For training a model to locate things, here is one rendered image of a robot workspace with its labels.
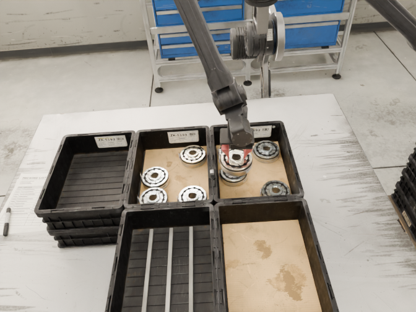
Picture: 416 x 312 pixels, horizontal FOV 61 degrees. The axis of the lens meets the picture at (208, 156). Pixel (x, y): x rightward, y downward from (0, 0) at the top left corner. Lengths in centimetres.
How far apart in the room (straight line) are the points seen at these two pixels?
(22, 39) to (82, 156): 298
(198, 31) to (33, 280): 102
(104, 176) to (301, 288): 84
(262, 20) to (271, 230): 82
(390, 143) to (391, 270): 168
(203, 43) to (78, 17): 329
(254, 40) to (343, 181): 69
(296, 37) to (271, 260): 238
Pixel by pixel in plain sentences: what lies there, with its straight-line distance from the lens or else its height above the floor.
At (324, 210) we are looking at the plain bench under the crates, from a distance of 148.
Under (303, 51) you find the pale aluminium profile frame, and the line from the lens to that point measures 332.
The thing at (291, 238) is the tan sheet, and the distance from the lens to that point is 122.
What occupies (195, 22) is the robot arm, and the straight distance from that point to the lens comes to 91.
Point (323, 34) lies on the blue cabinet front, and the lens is 332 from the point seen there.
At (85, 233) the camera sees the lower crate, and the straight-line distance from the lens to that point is 136.
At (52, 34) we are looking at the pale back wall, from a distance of 431.
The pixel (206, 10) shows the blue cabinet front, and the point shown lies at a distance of 303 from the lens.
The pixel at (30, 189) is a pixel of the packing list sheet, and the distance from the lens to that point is 175.
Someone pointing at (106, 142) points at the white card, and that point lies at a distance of 153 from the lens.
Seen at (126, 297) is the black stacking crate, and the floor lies 83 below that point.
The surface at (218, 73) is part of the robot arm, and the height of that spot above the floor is 137.
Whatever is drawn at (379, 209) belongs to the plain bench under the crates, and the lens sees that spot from 154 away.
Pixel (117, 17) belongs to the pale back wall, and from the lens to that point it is 405.
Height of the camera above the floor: 185
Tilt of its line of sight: 44 degrees down
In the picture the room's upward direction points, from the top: 5 degrees counter-clockwise
